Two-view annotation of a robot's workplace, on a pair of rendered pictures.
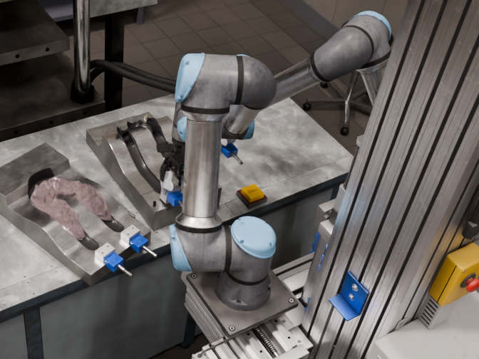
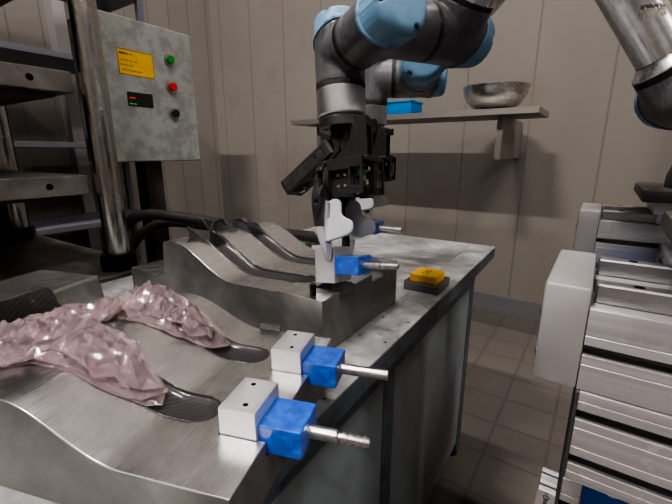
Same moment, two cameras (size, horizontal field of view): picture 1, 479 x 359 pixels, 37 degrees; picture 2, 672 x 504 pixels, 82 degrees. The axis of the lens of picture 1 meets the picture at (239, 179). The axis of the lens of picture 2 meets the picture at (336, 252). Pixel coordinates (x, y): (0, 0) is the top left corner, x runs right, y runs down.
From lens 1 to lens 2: 1.85 m
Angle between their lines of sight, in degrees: 31
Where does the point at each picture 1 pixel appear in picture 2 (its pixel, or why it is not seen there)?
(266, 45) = not seen: hidden behind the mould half
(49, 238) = (35, 431)
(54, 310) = not seen: outside the picture
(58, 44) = (68, 181)
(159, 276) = (342, 475)
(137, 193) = (265, 294)
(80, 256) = (169, 451)
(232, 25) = not seen: hidden behind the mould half
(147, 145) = (248, 244)
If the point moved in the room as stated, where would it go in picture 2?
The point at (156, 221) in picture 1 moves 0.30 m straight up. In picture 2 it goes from (325, 328) to (324, 114)
